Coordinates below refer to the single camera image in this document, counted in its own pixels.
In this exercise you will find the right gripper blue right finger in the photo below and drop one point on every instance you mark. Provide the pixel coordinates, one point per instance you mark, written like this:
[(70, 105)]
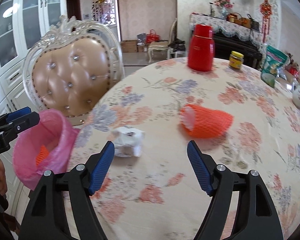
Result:
[(256, 216)]

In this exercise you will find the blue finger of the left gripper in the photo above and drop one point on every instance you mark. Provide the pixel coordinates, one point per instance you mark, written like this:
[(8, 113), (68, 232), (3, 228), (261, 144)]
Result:
[(26, 122), (11, 117)]

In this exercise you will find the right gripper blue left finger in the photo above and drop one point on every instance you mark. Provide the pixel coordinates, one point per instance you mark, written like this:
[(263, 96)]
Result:
[(45, 216)]

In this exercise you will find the orange foam net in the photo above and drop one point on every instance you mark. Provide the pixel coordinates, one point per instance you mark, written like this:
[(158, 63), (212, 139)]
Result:
[(42, 156), (204, 123)]

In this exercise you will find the white printed paper bag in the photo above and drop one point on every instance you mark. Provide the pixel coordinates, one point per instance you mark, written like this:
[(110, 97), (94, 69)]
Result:
[(128, 141)]

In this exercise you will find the pink lined trash bin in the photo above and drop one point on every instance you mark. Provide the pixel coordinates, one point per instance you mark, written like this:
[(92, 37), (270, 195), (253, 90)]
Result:
[(57, 134)]

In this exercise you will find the beige tufted ornate chair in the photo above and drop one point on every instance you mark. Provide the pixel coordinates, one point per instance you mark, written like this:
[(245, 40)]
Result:
[(71, 68)]

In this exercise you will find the floral tablecloth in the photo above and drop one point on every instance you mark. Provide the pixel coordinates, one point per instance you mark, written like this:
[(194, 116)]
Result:
[(157, 195)]

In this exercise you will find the white cabinet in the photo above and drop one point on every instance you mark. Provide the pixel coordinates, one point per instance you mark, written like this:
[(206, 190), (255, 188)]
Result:
[(22, 24)]

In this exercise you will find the red handbag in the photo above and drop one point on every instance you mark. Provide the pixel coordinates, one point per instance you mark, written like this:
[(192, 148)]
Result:
[(152, 36)]

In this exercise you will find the green snack bag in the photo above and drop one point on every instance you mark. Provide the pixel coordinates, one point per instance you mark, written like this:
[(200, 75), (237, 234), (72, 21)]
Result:
[(274, 61)]

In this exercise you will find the yellow lid jar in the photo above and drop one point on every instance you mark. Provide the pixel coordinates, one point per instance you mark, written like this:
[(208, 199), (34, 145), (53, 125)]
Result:
[(236, 60)]

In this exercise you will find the distant cream chair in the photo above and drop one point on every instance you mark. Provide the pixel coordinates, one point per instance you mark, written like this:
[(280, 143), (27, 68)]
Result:
[(163, 45)]

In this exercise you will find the red thermos bottle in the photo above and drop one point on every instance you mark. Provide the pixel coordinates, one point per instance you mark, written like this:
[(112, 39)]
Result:
[(201, 49)]

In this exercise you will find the black piano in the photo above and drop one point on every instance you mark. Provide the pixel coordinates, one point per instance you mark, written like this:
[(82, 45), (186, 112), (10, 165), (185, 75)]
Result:
[(225, 45)]

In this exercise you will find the lace piano cover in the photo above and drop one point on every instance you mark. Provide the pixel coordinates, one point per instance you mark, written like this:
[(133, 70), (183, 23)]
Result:
[(226, 28)]

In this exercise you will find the red chinese knot ornament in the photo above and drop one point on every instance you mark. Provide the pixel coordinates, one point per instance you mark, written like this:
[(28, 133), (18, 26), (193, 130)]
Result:
[(266, 11)]

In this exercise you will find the flower vase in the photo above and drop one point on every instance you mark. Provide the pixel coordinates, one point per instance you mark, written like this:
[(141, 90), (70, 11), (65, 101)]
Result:
[(224, 6)]

